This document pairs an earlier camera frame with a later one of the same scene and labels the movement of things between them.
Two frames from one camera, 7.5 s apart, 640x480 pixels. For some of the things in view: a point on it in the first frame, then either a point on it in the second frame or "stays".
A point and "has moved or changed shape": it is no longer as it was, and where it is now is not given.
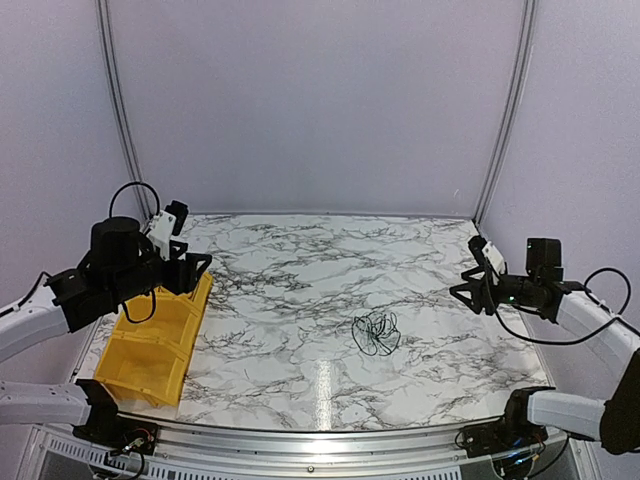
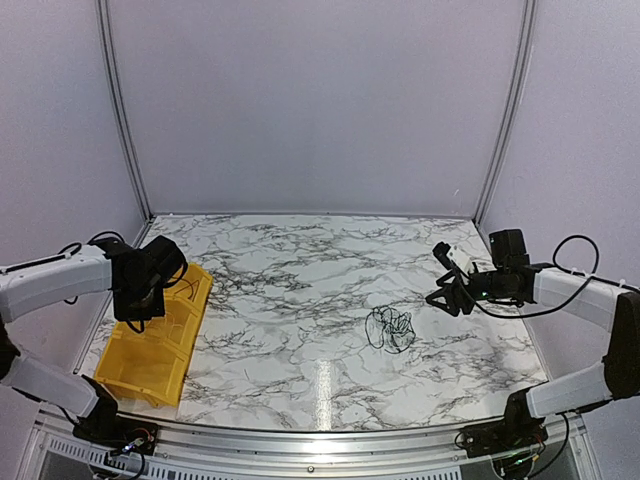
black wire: [376, 333] has moved or changed shape
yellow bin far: [161, 304] stays
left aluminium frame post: [108, 48] stays
